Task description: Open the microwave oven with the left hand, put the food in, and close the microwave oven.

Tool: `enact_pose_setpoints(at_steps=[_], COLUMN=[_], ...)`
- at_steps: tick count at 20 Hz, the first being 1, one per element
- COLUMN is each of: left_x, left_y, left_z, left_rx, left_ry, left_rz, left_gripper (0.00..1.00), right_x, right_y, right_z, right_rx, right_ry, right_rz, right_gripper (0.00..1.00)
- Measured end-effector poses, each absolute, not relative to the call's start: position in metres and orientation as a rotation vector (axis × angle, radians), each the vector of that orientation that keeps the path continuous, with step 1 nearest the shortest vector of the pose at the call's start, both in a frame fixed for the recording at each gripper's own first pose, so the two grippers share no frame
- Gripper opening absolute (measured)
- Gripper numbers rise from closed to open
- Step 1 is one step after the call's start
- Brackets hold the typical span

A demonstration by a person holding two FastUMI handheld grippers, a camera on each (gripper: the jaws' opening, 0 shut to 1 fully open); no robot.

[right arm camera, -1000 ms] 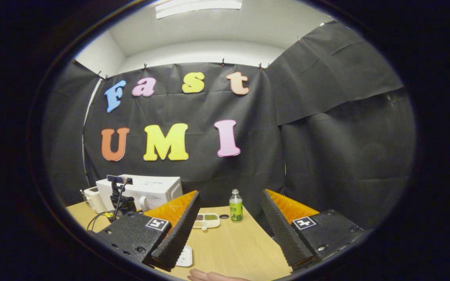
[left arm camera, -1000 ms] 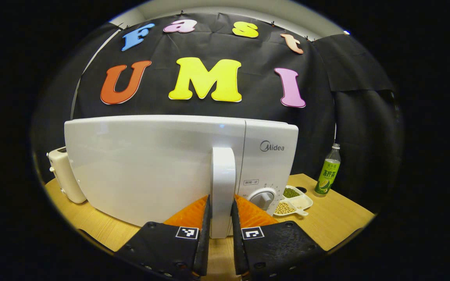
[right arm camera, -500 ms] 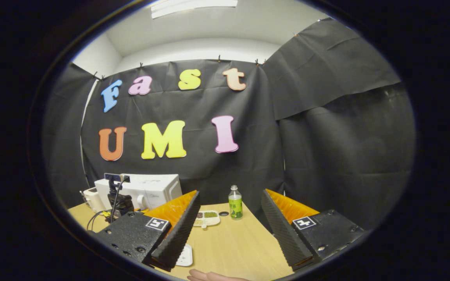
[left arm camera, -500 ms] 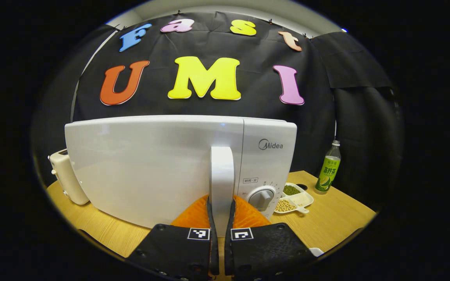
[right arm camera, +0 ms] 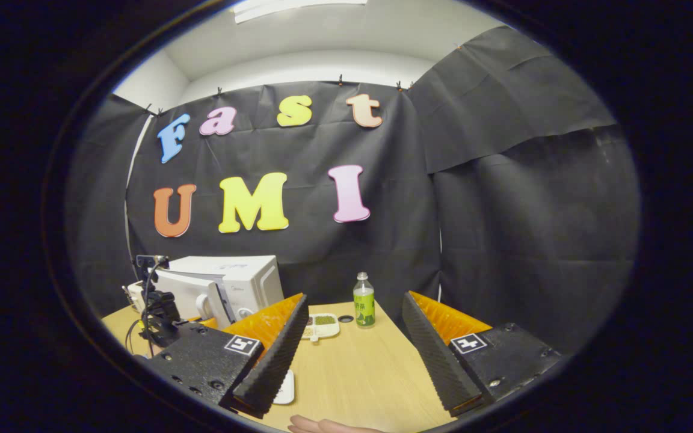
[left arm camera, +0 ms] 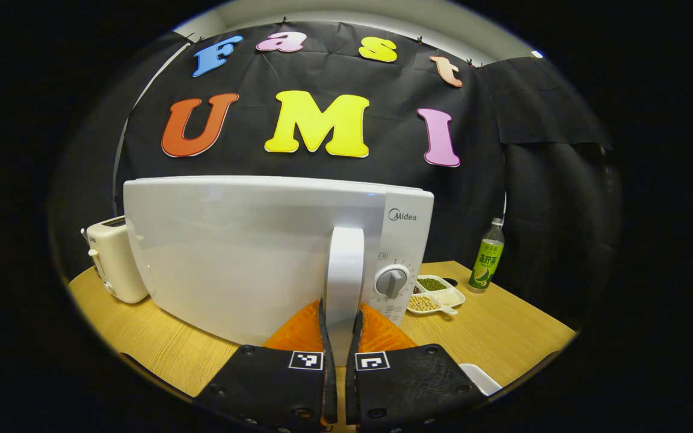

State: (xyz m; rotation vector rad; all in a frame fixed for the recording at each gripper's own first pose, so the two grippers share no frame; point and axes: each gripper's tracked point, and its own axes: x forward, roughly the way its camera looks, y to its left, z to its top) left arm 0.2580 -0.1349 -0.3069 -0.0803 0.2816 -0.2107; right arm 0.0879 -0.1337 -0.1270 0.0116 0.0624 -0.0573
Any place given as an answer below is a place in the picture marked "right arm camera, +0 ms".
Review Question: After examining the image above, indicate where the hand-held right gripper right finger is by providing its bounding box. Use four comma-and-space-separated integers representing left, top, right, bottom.
402, 291, 564, 418

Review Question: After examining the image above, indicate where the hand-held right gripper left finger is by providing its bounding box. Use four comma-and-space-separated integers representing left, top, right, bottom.
142, 293, 310, 420

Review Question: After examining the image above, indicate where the white square plate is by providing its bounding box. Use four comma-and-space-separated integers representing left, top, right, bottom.
273, 369, 295, 405

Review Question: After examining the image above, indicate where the white microwave oven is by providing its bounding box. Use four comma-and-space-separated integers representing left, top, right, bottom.
154, 255, 285, 330

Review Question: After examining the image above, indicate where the white toaster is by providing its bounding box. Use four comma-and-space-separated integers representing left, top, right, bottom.
124, 280, 146, 313

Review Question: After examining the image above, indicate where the white divided bean tray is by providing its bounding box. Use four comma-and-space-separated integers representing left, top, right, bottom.
300, 313, 340, 342

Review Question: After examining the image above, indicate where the green drink bottle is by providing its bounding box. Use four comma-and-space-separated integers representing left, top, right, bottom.
353, 272, 376, 328

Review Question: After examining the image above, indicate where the row of black cloth clips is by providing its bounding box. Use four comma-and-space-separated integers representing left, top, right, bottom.
142, 75, 413, 116

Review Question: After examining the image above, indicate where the long ceiling light panel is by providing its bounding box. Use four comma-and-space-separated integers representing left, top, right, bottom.
232, 0, 369, 24

